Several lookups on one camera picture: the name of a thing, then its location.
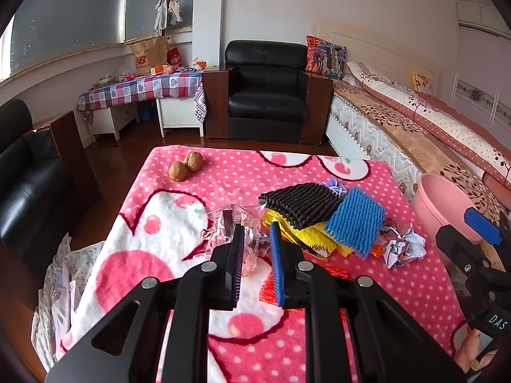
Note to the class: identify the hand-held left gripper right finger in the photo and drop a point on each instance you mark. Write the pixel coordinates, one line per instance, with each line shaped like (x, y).
(275, 259)

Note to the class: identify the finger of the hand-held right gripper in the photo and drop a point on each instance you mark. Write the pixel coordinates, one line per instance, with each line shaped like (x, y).
(481, 223)

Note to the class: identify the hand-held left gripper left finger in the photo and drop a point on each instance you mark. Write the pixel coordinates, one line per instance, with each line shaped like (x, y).
(238, 255)

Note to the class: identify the yellow foil wrapper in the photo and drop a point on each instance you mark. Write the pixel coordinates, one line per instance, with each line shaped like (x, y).
(315, 239)

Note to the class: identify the pink plastic bin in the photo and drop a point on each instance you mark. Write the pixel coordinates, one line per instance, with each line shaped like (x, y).
(435, 203)

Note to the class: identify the black foam net sleeve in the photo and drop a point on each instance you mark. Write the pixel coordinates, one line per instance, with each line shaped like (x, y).
(299, 203)

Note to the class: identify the person's right hand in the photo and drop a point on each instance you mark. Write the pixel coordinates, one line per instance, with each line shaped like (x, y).
(469, 347)

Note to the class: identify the clear plastic wrapper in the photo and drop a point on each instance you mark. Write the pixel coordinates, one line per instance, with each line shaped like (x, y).
(221, 227)

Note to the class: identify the red foil wrapper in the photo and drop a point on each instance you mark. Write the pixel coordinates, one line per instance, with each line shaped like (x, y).
(265, 291)

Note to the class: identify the crumpled white paper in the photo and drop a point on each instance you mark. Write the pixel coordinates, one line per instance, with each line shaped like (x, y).
(401, 247)

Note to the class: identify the pink dotted printed blanket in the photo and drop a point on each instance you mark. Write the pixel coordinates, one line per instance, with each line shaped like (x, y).
(279, 175)

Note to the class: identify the blue foam net sleeve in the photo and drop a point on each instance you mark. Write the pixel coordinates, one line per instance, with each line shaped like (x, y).
(355, 219)

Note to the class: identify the purple wrapper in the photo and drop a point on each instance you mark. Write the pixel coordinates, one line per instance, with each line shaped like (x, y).
(334, 185)

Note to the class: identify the brown walnut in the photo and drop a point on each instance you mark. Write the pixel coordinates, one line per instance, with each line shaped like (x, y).
(194, 160)
(177, 171)

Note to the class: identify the brown leaf-pattern bedspread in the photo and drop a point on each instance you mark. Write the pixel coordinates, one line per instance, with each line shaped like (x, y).
(403, 135)

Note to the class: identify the white and pink dotted quilt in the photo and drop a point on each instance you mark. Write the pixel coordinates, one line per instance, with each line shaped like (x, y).
(431, 115)

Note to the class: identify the yellow printed pillow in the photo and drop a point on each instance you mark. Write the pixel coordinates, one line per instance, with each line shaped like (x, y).
(421, 83)

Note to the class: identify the white bed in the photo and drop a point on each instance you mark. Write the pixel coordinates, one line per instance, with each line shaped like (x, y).
(359, 127)

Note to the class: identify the white wardrobe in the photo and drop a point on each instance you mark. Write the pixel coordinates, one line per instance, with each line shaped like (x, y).
(479, 68)

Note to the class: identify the black leather armchair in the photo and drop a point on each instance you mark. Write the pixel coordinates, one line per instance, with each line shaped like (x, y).
(263, 99)

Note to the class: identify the blue storage box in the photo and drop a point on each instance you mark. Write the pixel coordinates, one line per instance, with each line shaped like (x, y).
(147, 112)

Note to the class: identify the floral cloth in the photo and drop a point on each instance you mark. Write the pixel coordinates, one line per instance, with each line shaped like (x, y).
(56, 287)

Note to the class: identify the checkered tablecloth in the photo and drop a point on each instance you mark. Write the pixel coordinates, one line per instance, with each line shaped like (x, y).
(139, 87)

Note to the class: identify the white and orange box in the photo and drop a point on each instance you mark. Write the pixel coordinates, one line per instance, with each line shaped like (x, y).
(199, 64)

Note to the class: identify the colourful printed pillow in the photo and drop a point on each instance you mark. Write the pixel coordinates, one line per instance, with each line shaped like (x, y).
(325, 58)

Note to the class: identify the red shopping bag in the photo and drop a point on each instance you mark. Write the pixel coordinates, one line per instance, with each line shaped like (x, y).
(174, 58)

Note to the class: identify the black leather sofa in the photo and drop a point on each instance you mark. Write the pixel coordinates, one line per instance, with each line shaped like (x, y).
(28, 191)

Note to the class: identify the brown paper bag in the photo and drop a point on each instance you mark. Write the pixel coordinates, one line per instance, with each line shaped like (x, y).
(149, 54)

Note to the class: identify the hanging white garment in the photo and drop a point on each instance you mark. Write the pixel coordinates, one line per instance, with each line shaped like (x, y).
(161, 14)

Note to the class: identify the large window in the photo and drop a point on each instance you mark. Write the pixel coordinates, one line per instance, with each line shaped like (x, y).
(80, 8)

